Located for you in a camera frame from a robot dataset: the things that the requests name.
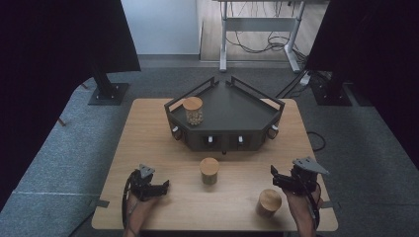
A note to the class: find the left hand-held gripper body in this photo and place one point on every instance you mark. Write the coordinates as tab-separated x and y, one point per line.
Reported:
143	184

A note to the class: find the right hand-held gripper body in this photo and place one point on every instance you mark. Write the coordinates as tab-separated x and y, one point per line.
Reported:
304	176

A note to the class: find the glass jar with brown contents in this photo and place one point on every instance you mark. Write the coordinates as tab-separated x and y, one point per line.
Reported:
269	201

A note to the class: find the glass jar with green contents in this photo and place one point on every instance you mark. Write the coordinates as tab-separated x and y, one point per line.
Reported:
209	170

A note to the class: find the black corner shelf rack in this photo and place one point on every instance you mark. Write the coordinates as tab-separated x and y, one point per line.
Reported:
237	112

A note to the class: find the glass jar with pale beans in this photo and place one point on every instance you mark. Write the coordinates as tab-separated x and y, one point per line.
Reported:
193	110

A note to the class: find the grey tape piece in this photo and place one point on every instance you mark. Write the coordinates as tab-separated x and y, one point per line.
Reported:
102	203
326	204

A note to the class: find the black metal stand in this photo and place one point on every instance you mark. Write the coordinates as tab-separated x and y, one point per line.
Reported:
332	94
108	94

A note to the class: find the white power strip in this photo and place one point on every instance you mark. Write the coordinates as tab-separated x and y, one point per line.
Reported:
305	79

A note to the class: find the white desk frame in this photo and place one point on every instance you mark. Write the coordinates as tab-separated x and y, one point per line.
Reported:
260	23

